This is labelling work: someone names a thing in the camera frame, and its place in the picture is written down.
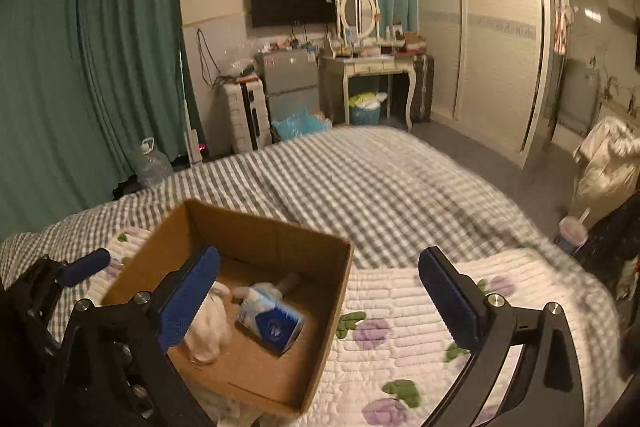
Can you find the white plush toy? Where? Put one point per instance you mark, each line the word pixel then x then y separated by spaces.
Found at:
pixel 280 284

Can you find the drink cup with straw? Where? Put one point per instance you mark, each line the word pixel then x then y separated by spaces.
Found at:
pixel 572 234

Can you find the clear large water bottle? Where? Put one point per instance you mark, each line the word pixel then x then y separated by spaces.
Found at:
pixel 152 167

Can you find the grey checkered blanket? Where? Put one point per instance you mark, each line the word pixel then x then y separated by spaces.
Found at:
pixel 375 187

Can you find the white oval vanity mirror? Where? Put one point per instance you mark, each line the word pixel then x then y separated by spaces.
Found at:
pixel 360 9

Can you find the white sliding door wardrobe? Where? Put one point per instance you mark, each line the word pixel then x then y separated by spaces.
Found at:
pixel 495 47

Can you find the dark clothes pile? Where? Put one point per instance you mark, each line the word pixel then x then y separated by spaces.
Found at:
pixel 615 247

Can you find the blue tissue pack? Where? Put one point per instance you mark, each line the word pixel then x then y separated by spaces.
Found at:
pixel 272 322

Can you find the small picture frame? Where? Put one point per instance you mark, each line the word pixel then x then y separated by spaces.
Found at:
pixel 351 37

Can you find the brown cardboard box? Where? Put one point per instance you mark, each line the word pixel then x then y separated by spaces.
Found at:
pixel 280 229

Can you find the black suitcase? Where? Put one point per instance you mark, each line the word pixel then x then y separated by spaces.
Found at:
pixel 422 87

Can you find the wide green curtain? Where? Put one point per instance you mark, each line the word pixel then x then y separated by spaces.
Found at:
pixel 100 57

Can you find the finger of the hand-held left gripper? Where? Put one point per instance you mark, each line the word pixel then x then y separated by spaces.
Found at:
pixel 82 269

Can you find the blue plastic bag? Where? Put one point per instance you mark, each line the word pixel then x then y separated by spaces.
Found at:
pixel 300 126

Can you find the clear plastic bag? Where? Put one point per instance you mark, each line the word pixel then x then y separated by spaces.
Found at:
pixel 239 67

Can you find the white cloth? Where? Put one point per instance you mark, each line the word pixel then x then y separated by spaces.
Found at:
pixel 210 327

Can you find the black wall television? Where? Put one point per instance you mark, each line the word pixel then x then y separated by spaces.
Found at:
pixel 292 2

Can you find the white vanity table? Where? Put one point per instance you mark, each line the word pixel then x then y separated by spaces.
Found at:
pixel 367 67

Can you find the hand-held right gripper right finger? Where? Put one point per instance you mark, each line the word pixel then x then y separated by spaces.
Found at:
pixel 452 302

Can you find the blue laundry basket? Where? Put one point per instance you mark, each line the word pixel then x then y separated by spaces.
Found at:
pixel 367 113

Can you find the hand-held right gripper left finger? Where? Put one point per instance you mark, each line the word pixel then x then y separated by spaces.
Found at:
pixel 186 302

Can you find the cream jacket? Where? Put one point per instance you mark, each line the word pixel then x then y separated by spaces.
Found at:
pixel 605 162

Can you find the white floral quilt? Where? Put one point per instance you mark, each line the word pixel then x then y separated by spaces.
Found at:
pixel 400 322

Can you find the silver small fridge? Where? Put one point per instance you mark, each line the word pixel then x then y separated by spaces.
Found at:
pixel 290 82

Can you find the white suitcase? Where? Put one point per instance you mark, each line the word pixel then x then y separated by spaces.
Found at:
pixel 237 117

